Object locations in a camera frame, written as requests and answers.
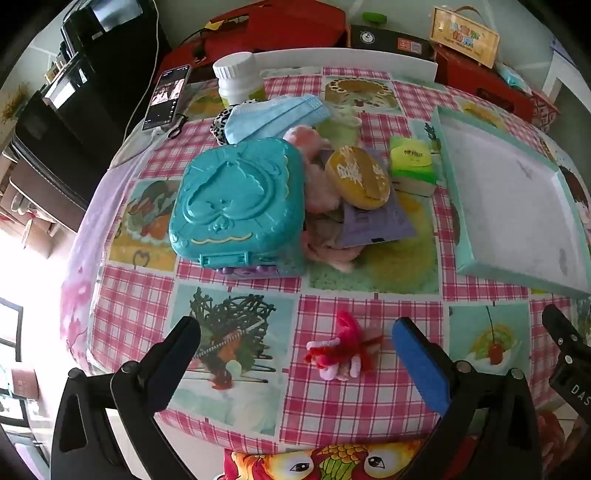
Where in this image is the light green cloth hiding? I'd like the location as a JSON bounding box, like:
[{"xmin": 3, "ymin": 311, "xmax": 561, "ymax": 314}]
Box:
[{"xmin": 318, "ymin": 108, "xmax": 363, "ymax": 148}]

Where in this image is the pink white striped fluffy sock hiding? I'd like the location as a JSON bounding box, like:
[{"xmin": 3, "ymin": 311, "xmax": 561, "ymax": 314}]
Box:
[{"xmin": 283, "ymin": 124, "xmax": 345, "ymax": 215}]

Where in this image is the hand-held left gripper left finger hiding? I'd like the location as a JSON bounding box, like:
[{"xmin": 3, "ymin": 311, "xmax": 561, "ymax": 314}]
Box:
[{"xmin": 51, "ymin": 316, "xmax": 201, "ymax": 480}]

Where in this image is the black cabinet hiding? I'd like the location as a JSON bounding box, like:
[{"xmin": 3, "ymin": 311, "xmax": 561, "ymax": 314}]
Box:
[{"xmin": 9, "ymin": 0, "xmax": 171, "ymax": 232}]

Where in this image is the green tissue pack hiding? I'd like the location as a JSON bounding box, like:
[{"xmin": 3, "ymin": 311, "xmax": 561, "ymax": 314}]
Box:
[{"xmin": 389, "ymin": 135, "xmax": 439, "ymax": 197}]

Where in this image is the black cardboard box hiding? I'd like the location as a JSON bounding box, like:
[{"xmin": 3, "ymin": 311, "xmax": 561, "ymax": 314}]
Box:
[{"xmin": 346, "ymin": 23, "xmax": 437, "ymax": 63}]

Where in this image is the purple cloth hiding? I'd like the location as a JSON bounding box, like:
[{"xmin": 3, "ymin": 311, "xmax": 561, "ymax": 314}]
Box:
[{"xmin": 339, "ymin": 152, "xmax": 419, "ymax": 247}]

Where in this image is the leopard print scrunchie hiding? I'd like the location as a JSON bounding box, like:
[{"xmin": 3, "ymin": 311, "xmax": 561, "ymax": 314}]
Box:
[{"xmin": 211, "ymin": 98, "xmax": 257, "ymax": 145}]

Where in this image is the red carton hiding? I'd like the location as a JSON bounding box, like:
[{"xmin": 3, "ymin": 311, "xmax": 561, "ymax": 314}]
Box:
[{"xmin": 434, "ymin": 46, "xmax": 536, "ymax": 123}]

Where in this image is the red patterned box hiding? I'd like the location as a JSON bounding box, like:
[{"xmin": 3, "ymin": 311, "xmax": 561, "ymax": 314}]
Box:
[{"xmin": 531, "ymin": 90, "xmax": 559, "ymax": 132}]

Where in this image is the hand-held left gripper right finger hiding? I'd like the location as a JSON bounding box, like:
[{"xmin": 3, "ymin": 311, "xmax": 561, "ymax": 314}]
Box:
[{"xmin": 392, "ymin": 316, "xmax": 543, "ymax": 480}]

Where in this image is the round yellow tin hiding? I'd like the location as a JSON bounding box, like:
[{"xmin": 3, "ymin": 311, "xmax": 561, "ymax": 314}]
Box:
[{"xmin": 324, "ymin": 145, "xmax": 393, "ymax": 208}]

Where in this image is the pink plaid tablecloth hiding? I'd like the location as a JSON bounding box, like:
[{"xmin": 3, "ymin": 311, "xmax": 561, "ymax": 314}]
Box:
[{"xmin": 60, "ymin": 65, "xmax": 591, "ymax": 457}]

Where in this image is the white side table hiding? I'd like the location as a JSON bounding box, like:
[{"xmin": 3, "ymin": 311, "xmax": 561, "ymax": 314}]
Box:
[{"xmin": 542, "ymin": 44, "xmax": 591, "ymax": 116}]

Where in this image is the teal plastic toy case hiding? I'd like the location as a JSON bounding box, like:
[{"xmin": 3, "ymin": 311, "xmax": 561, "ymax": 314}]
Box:
[{"xmin": 168, "ymin": 137, "xmax": 308, "ymax": 278}]

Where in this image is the black smartphone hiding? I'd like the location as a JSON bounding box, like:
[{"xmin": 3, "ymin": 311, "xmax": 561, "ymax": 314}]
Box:
[{"xmin": 141, "ymin": 65, "xmax": 192, "ymax": 132}]

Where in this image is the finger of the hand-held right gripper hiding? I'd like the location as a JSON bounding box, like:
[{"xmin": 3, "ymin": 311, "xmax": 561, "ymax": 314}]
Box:
[{"xmin": 542, "ymin": 304, "xmax": 583, "ymax": 358}]

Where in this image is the white pill bottle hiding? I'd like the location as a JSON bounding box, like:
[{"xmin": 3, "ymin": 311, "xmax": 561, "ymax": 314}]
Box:
[{"xmin": 212, "ymin": 52, "xmax": 265, "ymax": 107}]

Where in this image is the red bag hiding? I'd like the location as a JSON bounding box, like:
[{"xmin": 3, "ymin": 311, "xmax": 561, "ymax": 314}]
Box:
[{"xmin": 159, "ymin": 7, "xmax": 347, "ymax": 81}]

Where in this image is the teal rimmed tray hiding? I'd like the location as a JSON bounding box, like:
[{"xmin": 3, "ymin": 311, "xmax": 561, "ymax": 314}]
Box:
[{"xmin": 431, "ymin": 105, "xmax": 591, "ymax": 298}]

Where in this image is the blue face mask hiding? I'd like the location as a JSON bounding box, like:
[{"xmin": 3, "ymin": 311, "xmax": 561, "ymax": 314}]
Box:
[{"xmin": 225, "ymin": 96, "xmax": 333, "ymax": 145}]

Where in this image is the red pipe cleaner toy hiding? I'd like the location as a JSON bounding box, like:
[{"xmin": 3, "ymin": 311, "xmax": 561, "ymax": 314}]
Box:
[{"xmin": 302, "ymin": 310, "xmax": 384, "ymax": 381}]

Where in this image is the light blue wipes pack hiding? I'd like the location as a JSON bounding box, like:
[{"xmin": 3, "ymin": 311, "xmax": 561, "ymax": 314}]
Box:
[{"xmin": 496, "ymin": 62, "xmax": 532, "ymax": 90}]

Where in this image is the white cable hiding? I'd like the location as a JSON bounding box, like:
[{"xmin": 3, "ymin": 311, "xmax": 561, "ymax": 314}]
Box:
[{"xmin": 124, "ymin": 0, "xmax": 162, "ymax": 144}]

